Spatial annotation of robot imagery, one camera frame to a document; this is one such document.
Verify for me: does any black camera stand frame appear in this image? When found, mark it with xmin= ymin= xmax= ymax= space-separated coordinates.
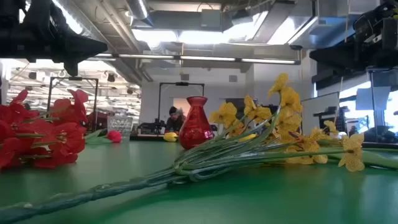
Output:
xmin=47 ymin=76 xmax=100 ymax=133
xmin=157 ymin=82 xmax=205 ymax=131

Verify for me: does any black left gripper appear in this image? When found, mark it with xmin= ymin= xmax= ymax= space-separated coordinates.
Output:
xmin=18 ymin=32 xmax=108 ymax=77

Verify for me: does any silver ventilation duct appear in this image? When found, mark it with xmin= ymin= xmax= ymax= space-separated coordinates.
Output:
xmin=126 ymin=0 xmax=154 ymax=27

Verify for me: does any clear glass vase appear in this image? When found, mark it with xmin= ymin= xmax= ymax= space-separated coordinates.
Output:
xmin=107 ymin=115 xmax=134 ymax=141

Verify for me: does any thin black stand pole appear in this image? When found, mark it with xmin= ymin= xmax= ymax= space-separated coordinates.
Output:
xmin=366 ymin=70 xmax=376 ymax=142

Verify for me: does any person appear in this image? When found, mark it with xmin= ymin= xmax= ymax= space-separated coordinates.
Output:
xmin=164 ymin=106 xmax=187 ymax=134

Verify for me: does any black equipment rack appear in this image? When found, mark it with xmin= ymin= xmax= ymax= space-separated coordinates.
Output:
xmin=313 ymin=106 xmax=351 ymax=133

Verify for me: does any long ceiling light bar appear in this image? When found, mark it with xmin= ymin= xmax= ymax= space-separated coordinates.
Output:
xmin=93 ymin=53 xmax=302 ymax=65

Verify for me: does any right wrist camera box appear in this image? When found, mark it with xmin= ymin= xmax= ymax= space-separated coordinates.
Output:
xmin=353 ymin=2 xmax=389 ymax=43

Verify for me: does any white panel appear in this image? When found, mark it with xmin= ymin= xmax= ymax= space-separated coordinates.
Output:
xmin=300 ymin=91 xmax=340 ymax=135

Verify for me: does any yellow artificial flower bunch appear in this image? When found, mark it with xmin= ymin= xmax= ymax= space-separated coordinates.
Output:
xmin=0 ymin=73 xmax=366 ymax=224

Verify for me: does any red artificial flower bunch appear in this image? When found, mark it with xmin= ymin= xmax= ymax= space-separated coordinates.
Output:
xmin=0 ymin=88 xmax=90 ymax=171

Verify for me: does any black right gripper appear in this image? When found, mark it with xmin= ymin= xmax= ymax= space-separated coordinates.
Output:
xmin=309 ymin=17 xmax=398 ymax=70

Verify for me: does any green table mat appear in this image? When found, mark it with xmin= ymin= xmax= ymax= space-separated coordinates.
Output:
xmin=0 ymin=139 xmax=398 ymax=224

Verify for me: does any red glass vase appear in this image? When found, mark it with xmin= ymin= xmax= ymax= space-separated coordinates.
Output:
xmin=178 ymin=96 xmax=215 ymax=151

